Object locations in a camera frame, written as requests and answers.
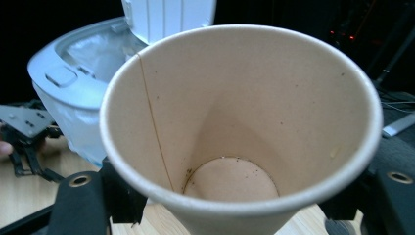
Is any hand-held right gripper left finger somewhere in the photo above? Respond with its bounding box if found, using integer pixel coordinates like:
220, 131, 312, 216
100, 156, 149, 227

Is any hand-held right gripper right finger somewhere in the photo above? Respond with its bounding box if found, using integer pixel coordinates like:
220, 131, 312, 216
317, 187, 371, 223

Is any white trash bin with lid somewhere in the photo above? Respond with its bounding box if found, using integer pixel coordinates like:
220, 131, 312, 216
26, 0, 218, 168

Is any beige paper cup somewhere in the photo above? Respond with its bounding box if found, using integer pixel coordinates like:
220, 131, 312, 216
99, 23, 384, 235

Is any silver flat device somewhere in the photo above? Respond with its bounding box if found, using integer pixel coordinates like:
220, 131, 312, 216
381, 112, 415, 139

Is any translucent plastic bin bag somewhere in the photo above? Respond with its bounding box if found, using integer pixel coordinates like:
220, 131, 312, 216
64, 31, 147, 84

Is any black stand pole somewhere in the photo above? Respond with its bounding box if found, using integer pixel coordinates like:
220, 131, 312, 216
374, 27, 415, 89

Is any thin dark cable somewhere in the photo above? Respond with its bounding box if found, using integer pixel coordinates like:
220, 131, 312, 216
380, 90, 415, 115

